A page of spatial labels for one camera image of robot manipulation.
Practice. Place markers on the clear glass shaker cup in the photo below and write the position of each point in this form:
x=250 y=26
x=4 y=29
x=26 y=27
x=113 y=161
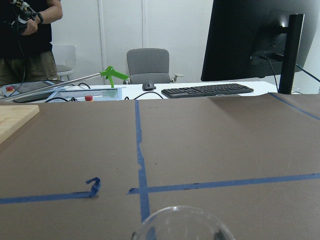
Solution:
x=182 y=223

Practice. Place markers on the black computer mouse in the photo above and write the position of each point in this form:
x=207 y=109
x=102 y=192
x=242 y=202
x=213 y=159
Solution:
x=148 y=86

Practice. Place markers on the grey chair right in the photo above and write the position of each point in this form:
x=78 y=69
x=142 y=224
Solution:
x=149 y=64

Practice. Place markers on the black keyboard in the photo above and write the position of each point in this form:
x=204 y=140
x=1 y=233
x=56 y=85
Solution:
x=206 y=90

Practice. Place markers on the blue tape line crosswise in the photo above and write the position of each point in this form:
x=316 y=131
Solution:
x=96 y=183

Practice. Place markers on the blue tape line lengthwise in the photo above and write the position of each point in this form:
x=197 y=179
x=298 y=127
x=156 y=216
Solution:
x=142 y=177

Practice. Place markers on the white stool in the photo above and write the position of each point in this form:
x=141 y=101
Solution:
x=63 y=53

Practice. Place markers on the black monitor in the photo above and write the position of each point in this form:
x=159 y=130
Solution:
x=258 y=38

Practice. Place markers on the teach pendant with red button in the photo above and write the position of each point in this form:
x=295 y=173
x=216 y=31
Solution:
x=15 y=89

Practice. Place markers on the bamboo cutting board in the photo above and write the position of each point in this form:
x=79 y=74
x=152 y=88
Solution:
x=13 y=117

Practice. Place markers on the person in black shirt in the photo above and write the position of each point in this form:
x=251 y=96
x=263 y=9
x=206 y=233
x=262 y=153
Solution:
x=28 y=57

